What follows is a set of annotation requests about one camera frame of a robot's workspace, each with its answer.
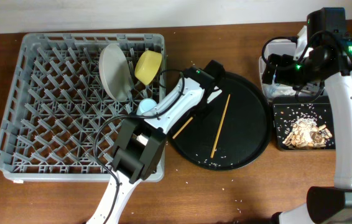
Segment grey dishwasher rack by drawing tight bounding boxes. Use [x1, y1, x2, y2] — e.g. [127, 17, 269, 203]
[0, 33, 166, 183]

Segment grey round plate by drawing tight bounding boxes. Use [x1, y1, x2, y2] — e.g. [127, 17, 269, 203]
[98, 44, 131, 101]

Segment clear plastic bin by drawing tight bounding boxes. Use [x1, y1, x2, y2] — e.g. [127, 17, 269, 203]
[259, 37, 323, 103]

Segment black rectangular tray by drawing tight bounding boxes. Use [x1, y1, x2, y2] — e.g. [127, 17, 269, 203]
[272, 96, 335, 151]

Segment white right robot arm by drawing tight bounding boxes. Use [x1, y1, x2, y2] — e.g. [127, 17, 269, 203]
[261, 7, 352, 223]

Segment food scraps pile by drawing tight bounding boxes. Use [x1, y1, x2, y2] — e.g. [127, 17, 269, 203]
[282, 118, 333, 149]

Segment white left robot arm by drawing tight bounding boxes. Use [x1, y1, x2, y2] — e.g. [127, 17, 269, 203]
[88, 60, 226, 223]

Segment yellow bowl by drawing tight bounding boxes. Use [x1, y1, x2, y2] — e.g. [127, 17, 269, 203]
[135, 50, 162, 85]

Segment round black tray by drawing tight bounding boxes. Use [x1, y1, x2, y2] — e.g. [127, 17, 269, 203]
[168, 72, 272, 171]

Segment wooden chopstick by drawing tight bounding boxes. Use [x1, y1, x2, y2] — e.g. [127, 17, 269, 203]
[210, 94, 231, 159]
[172, 117, 194, 139]

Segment light blue cup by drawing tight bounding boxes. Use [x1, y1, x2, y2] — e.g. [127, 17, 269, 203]
[136, 98, 157, 116]

